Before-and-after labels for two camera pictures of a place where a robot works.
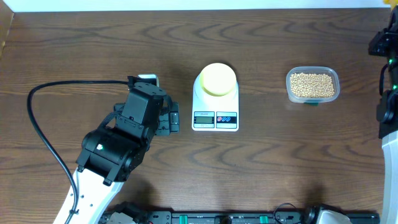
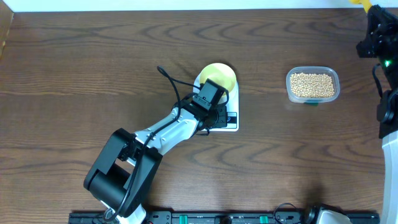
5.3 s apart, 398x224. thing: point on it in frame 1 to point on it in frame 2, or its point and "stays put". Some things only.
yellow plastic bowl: (217, 79) stays put
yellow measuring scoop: (392, 2) to (366, 4)
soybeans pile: (311, 85) stays put
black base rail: (222, 217) stays put
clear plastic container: (312, 84) stays put
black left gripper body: (160, 123) to (216, 117)
